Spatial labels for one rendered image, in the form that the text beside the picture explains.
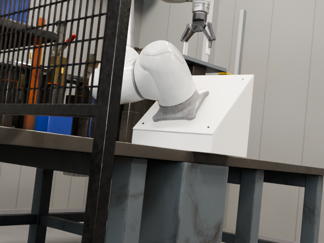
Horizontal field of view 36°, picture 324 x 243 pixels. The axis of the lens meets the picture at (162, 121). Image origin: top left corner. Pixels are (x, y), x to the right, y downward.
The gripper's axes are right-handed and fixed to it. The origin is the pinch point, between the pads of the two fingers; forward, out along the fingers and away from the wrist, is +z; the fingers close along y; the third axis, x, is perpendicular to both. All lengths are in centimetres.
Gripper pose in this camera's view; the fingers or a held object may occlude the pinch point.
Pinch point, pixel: (195, 52)
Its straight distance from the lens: 258.9
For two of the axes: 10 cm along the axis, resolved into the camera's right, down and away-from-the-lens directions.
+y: 8.1, 0.5, -5.8
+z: -1.1, 9.9, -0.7
